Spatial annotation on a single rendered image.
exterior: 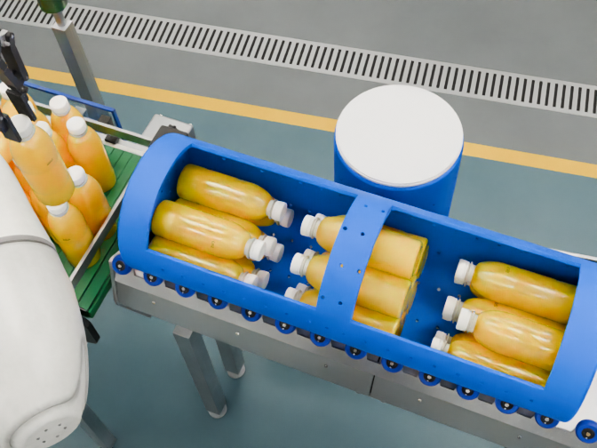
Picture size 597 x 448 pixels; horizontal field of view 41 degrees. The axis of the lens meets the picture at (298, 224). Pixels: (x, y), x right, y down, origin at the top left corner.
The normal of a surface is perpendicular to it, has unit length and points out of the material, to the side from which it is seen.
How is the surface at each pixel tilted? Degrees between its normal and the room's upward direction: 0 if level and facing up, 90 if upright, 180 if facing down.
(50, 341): 40
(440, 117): 0
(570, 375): 49
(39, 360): 29
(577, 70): 0
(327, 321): 76
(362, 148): 0
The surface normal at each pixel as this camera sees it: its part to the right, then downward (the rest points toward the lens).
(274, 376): -0.04, -0.52
